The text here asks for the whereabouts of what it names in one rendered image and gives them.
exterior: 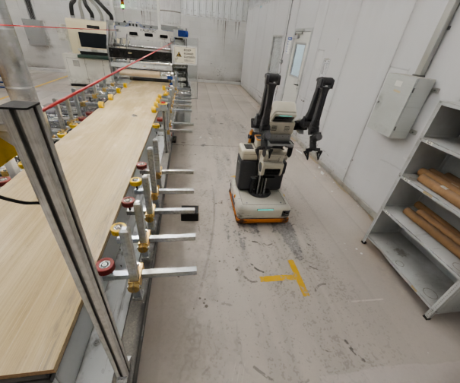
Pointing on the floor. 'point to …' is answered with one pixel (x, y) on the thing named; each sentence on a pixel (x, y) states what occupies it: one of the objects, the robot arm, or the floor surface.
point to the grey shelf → (421, 246)
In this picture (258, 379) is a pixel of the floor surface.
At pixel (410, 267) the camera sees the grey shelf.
